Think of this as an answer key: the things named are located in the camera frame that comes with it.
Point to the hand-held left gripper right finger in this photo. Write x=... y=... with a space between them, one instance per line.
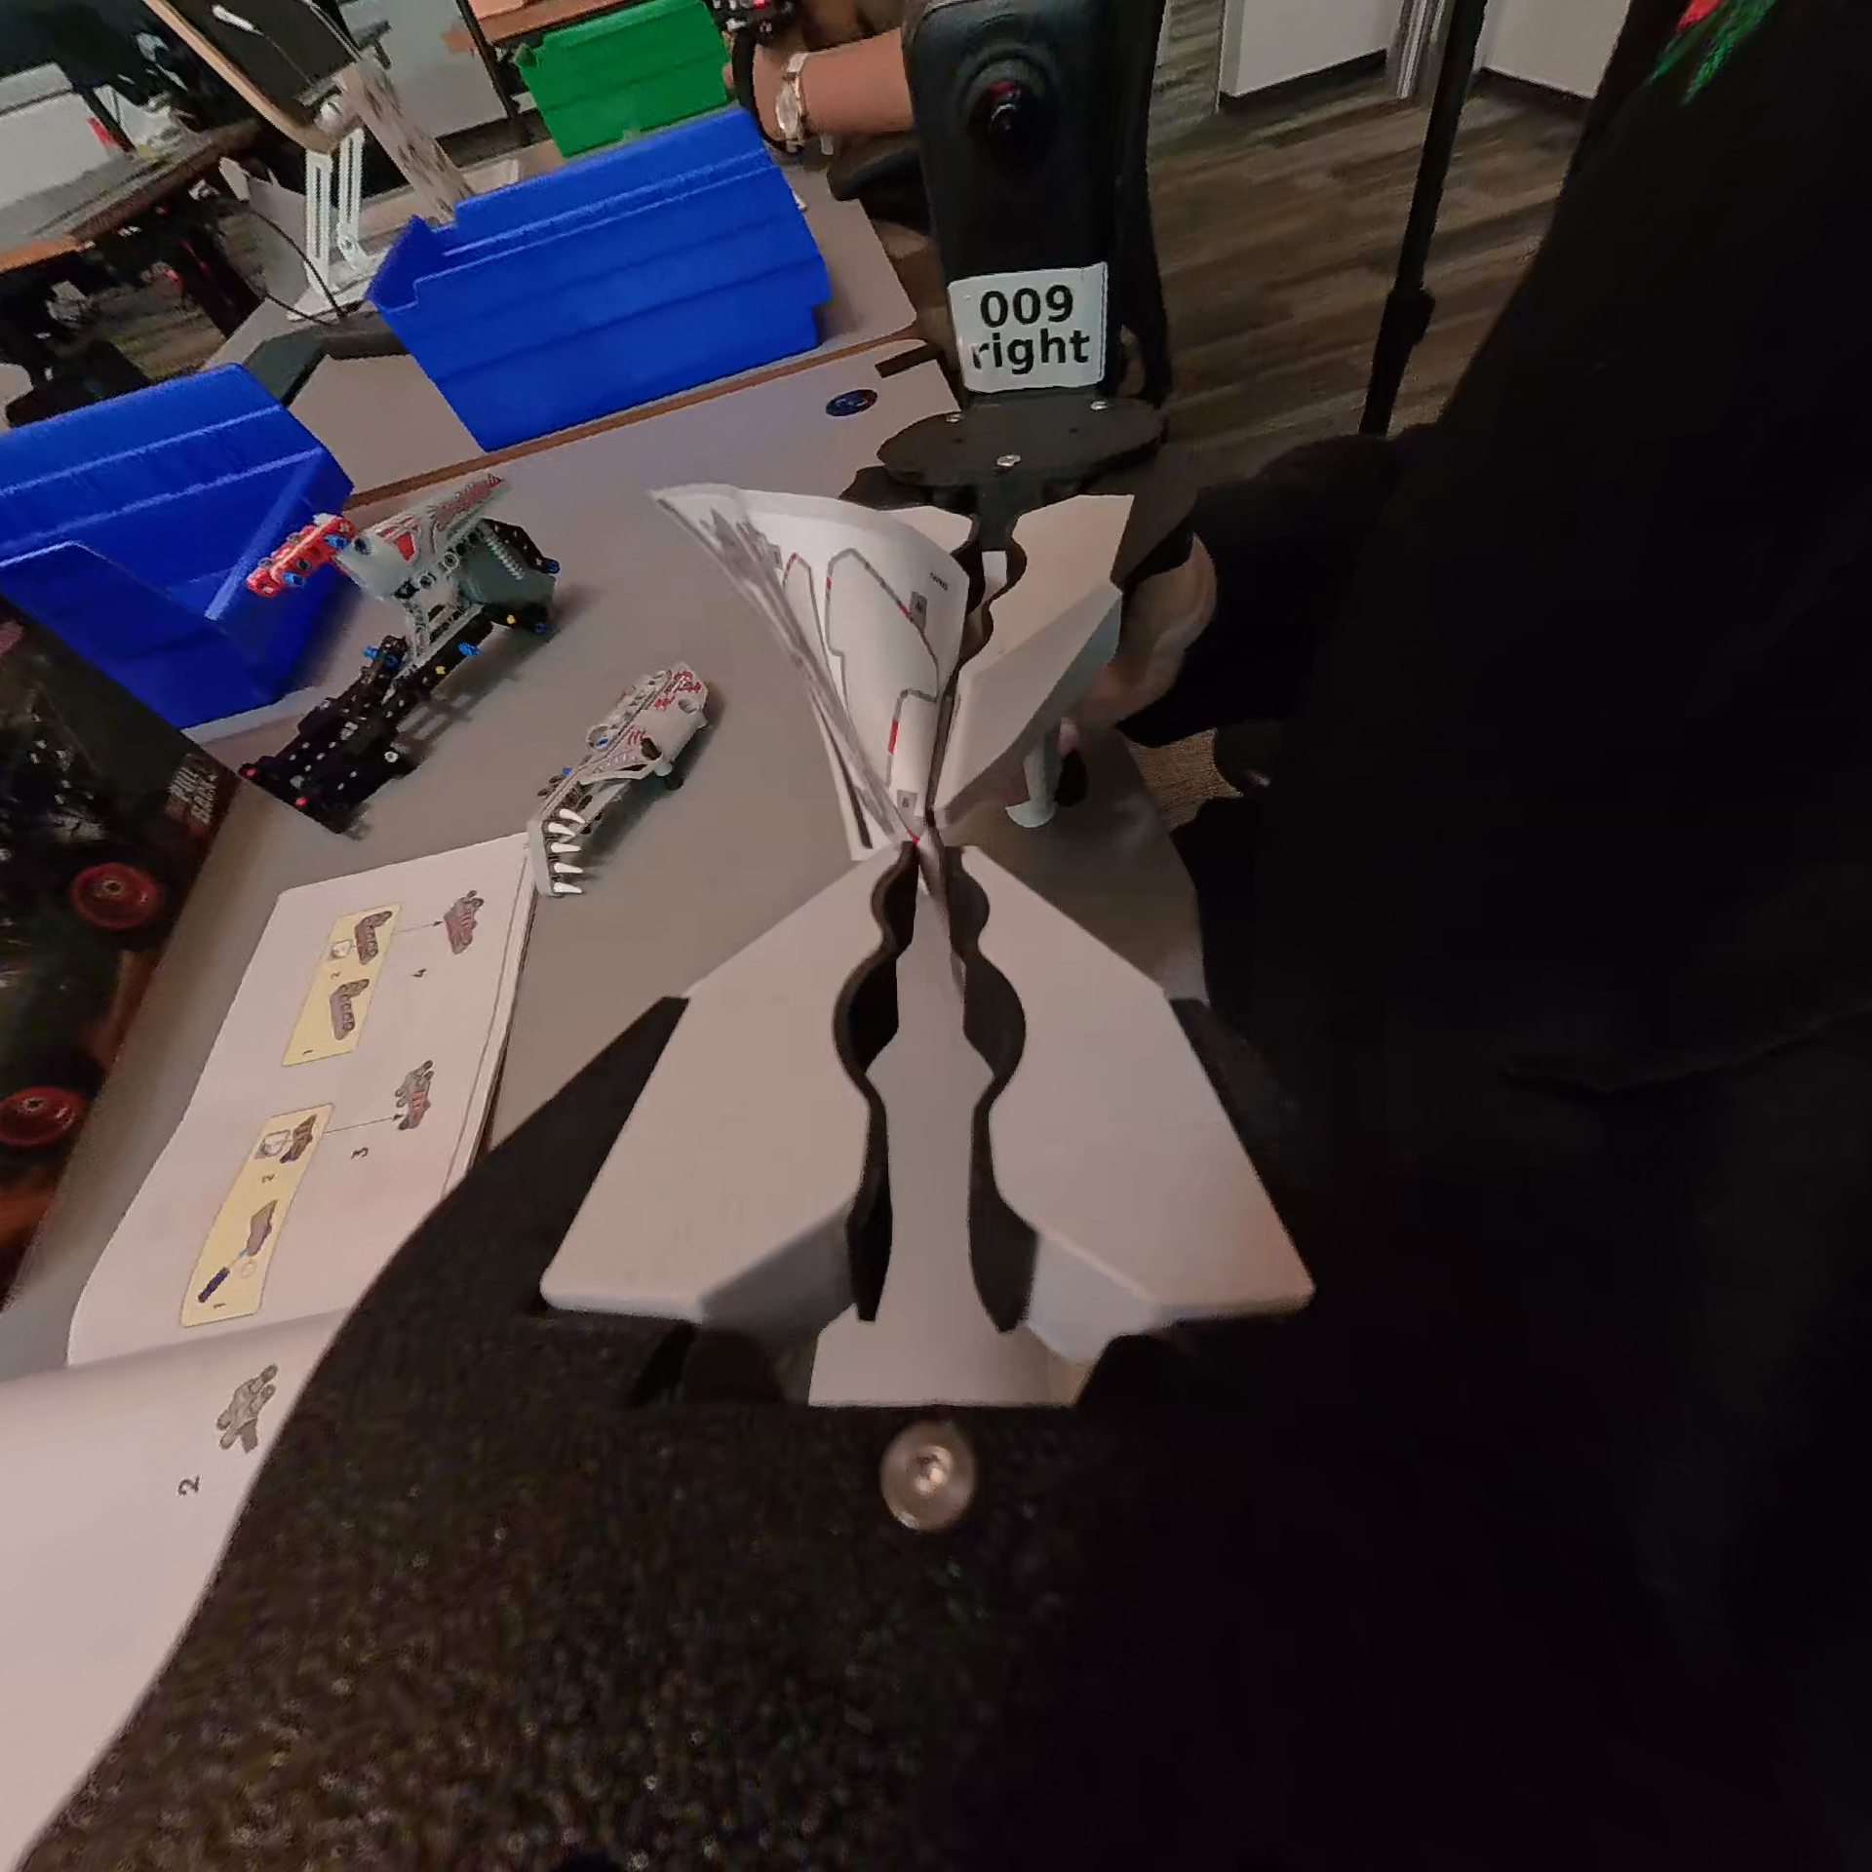
x=1155 y=1154

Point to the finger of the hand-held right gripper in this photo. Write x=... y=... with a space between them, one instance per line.
x=1038 y=686

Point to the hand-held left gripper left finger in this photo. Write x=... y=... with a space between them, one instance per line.
x=702 y=1154

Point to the white sticker sheet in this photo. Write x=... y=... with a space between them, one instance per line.
x=834 y=630

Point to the another person's forearm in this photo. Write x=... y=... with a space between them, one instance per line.
x=847 y=87

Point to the person's right forearm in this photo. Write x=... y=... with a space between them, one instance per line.
x=1286 y=585

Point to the adjoining grey desk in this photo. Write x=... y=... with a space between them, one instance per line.
x=878 y=263

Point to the blue round desk badge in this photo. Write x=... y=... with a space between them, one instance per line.
x=852 y=402

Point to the person's right hand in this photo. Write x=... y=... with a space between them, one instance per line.
x=1170 y=630

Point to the black tripod pole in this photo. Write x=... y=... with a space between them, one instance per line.
x=1426 y=205

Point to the white toothed toy panel assembly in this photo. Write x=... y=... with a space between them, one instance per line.
x=628 y=745

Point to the blue storage bin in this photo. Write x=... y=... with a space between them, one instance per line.
x=145 y=498
x=613 y=292

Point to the white instruction booklet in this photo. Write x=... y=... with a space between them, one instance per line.
x=292 y=1053

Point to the green storage bin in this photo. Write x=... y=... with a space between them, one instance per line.
x=613 y=74

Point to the person's black sweater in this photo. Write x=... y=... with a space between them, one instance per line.
x=1610 y=1023

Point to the grey black toy truck assembly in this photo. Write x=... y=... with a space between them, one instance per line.
x=424 y=585

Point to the black toy set box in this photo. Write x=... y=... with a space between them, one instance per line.
x=88 y=908

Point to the white lattice stand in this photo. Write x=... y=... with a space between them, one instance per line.
x=333 y=205

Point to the tilted tag board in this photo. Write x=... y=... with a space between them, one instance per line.
x=292 y=58

